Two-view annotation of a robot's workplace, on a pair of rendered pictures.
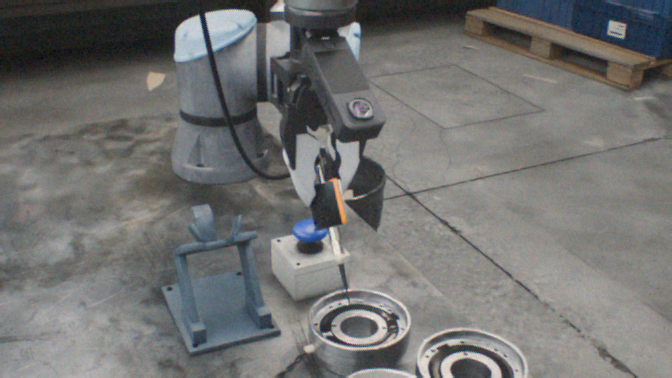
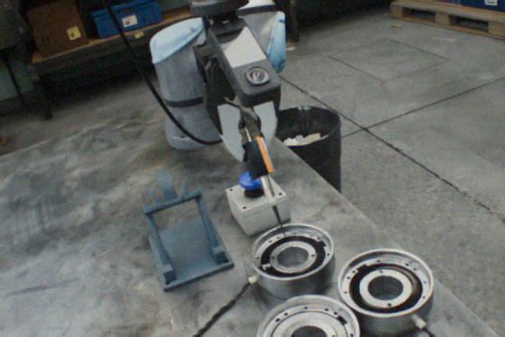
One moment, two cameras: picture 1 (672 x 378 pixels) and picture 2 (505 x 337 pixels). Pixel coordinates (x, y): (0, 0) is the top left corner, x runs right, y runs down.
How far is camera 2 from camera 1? 0.24 m
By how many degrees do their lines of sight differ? 9
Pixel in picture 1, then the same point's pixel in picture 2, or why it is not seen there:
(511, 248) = (436, 157)
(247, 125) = not seen: hidden behind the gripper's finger
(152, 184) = (152, 155)
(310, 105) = (223, 79)
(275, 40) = not seen: hidden behind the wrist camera
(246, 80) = not seen: hidden behind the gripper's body
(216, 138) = (190, 114)
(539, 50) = (441, 21)
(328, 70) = (228, 48)
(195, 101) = (170, 90)
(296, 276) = (244, 217)
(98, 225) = (112, 191)
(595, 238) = (493, 142)
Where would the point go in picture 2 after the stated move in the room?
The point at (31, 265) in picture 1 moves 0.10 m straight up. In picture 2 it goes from (64, 228) to (41, 178)
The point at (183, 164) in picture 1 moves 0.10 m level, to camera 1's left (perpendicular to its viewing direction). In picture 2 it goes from (171, 137) to (126, 143)
